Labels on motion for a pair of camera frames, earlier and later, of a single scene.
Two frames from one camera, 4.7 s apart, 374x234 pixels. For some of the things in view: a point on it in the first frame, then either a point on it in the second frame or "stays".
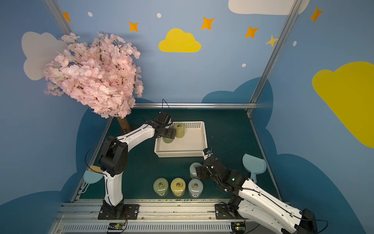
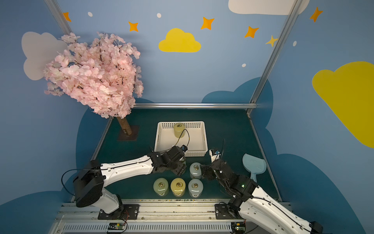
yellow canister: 177,186 stays
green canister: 167,140 → 182,159
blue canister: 195,187 stays
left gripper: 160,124 → 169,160
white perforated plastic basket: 193,144 stays
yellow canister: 180,130 stays
